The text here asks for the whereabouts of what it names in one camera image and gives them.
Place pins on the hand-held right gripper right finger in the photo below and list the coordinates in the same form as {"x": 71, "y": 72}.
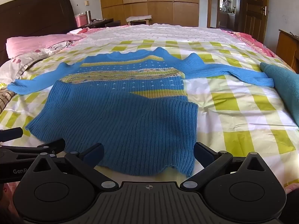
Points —
{"x": 201, "y": 151}

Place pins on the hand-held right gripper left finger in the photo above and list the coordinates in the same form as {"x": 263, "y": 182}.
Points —
{"x": 94, "y": 152}

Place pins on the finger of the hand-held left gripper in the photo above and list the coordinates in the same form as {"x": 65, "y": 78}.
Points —
{"x": 53, "y": 145}
{"x": 11, "y": 134}

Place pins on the blue striped knit sweater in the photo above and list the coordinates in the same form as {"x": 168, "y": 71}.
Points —
{"x": 121, "y": 112}

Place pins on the brown plaid cloth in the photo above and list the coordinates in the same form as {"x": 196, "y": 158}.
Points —
{"x": 5, "y": 99}

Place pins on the green checked bed sheet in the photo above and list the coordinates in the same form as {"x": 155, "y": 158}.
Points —
{"x": 245, "y": 116}

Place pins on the heart print duvet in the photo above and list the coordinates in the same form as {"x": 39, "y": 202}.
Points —
{"x": 30, "y": 58}

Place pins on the pink pillow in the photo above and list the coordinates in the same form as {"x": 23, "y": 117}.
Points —
{"x": 39, "y": 43}

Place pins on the teal cloth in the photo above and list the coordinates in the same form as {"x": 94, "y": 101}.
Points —
{"x": 283, "y": 86}

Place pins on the pink patterned quilt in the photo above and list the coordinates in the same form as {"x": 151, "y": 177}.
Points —
{"x": 252, "y": 43}

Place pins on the dark wooden headboard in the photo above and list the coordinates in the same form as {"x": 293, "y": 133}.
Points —
{"x": 30, "y": 14}

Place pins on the white floral bed sheet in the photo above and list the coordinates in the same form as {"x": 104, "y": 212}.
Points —
{"x": 163, "y": 33}

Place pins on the pink box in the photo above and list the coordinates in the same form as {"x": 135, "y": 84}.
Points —
{"x": 80, "y": 19}

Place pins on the dark nightstand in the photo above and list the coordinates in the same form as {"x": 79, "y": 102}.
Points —
{"x": 102, "y": 23}

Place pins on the steel thermos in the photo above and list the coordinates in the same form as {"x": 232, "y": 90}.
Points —
{"x": 88, "y": 16}

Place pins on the wooden stool with white cushion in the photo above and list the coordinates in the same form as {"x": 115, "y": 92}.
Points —
{"x": 139, "y": 19}

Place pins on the brown wooden door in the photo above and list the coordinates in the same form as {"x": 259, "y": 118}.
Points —
{"x": 253, "y": 7}

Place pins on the wooden wardrobe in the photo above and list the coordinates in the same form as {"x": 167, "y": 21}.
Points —
{"x": 149, "y": 2}

